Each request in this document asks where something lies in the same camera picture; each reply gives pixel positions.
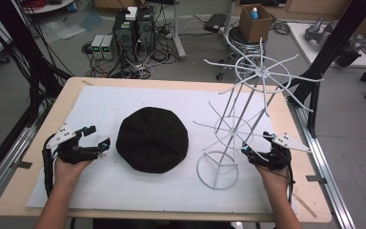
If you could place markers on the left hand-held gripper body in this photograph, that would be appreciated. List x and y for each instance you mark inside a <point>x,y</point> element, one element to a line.
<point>76,152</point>

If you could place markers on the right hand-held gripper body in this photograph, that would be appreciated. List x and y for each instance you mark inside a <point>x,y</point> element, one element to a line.
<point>274,156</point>

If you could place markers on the black hat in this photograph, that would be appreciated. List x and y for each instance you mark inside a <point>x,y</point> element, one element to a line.
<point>152,140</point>

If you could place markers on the person's left hand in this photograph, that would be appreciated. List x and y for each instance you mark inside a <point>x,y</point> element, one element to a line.
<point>70,170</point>

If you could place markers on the person's right hand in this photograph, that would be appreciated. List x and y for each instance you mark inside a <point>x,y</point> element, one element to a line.
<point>273,179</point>

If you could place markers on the white foam mat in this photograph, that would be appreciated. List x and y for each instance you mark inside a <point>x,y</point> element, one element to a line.
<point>114,191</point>

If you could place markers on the grey tape piece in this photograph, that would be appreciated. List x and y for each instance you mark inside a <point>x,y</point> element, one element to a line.
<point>21,164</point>
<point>316,179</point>

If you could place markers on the grey power supply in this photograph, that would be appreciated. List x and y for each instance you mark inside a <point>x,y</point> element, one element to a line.
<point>108,47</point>
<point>97,47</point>

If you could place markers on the white board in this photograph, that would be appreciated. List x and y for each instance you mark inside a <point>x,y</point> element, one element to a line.
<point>305,47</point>

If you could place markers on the black computer tower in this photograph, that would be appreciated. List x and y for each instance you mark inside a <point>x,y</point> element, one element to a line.
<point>124,35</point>
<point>146,30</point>

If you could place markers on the black round stool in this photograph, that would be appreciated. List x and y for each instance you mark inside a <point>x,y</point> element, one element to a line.
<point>235,36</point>

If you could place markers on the cardboard box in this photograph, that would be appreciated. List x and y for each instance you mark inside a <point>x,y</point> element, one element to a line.
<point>255,28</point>

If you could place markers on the grey robot part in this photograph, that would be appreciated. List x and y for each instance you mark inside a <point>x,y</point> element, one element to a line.
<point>346,44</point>

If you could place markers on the blue bottle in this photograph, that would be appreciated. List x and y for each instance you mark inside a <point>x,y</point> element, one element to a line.
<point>254,13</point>

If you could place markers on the flat black box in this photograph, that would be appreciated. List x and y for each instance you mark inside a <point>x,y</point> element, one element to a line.
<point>215,23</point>

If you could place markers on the white box device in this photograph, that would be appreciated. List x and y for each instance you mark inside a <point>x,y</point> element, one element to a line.
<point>131,13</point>

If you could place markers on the grey desk leg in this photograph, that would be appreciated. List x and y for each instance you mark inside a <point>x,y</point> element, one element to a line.
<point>178,35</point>

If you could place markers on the aluminium rail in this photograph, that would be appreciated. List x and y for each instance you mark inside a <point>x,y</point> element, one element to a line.
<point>3,168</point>
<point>327,178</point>

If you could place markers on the black metal frame post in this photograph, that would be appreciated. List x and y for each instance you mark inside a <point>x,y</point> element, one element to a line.
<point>333,47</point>

